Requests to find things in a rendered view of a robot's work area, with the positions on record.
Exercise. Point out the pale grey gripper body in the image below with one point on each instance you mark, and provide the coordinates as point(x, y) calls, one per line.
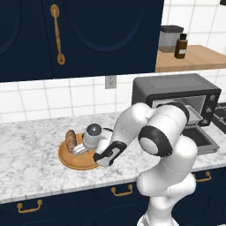
point(80, 150)

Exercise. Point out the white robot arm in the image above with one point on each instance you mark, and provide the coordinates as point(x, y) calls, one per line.
point(166, 176)

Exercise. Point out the brown baguette bread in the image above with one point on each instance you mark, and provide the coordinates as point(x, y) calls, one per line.
point(70, 141)

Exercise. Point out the kebab skewer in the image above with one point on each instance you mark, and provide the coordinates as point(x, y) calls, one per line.
point(107, 129)

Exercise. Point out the dark grey toaster oven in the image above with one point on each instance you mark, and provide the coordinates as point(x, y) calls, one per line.
point(173, 86)

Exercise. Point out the navy cupboard door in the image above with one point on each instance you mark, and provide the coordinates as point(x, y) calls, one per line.
point(109, 35)
point(20, 38)

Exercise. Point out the grey toaster oven tray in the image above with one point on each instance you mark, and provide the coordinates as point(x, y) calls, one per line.
point(194, 114)

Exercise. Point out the black toaster oven knob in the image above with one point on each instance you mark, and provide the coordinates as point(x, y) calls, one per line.
point(212, 98)
point(205, 121)
point(209, 110)

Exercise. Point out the round wooden board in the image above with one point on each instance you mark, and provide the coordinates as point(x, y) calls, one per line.
point(84, 161)

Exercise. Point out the navy drawer front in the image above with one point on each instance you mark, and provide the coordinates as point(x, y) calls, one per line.
point(210, 200)
point(109, 209)
point(53, 210)

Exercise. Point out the clear container grey lid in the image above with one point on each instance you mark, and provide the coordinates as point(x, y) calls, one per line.
point(168, 38)

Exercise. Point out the brown bottle black cap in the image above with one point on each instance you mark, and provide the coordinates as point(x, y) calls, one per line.
point(181, 47)

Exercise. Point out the black hob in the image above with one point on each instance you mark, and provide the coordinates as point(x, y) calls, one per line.
point(220, 116)

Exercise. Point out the wooden shelf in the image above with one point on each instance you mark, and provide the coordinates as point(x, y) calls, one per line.
point(200, 58)

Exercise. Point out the black range hood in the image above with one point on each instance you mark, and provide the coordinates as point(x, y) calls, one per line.
point(223, 1)

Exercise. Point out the white wall socket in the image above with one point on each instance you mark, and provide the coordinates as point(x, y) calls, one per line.
point(110, 82)

